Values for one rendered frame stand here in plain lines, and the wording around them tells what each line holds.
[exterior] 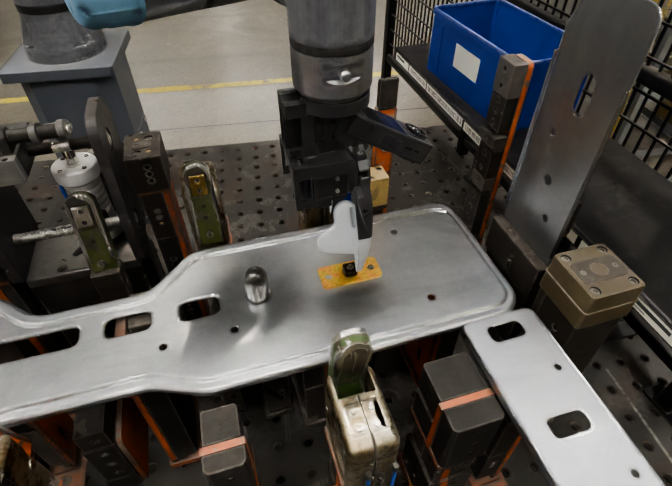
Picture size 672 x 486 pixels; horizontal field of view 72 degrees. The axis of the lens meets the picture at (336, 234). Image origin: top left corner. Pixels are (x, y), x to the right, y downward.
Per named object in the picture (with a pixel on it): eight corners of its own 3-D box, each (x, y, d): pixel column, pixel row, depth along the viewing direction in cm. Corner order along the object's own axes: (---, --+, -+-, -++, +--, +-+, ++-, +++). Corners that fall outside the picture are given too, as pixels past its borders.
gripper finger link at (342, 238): (319, 278, 54) (308, 202, 51) (367, 267, 55) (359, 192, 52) (326, 289, 51) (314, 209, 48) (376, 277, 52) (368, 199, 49)
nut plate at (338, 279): (324, 290, 61) (323, 284, 60) (316, 269, 64) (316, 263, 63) (383, 276, 63) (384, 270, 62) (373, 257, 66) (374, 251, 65)
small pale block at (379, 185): (359, 328, 93) (368, 181, 68) (353, 314, 95) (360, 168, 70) (375, 323, 94) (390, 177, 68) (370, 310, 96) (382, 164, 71)
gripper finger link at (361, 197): (348, 232, 53) (339, 157, 51) (362, 229, 54) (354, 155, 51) (360, 244, 49) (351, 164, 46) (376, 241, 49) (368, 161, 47)
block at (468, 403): (414, 525, 68) (445, 447, 48) (386, 450, 75) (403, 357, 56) (472, 504, 70) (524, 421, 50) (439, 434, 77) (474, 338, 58)
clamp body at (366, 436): (333, 574, 64) (332, 485, 40) (312, 485, 72) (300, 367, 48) (395, 552, 66) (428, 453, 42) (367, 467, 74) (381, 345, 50)
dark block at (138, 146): (189, 338, 91) (122, 160, 62) (187, 311, 96) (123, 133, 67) (215, 332, 92) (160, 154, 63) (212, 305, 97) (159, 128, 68)
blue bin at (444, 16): (501, 134, 84) (521, 64, 75) (423, 66, 105) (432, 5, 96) (576, 118, 88) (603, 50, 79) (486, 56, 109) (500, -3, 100)
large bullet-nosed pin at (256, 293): (250, 313, 60) (243, 280, 56) (246, 295, 63) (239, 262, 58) (274, 307, 61) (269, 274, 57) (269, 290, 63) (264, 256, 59)
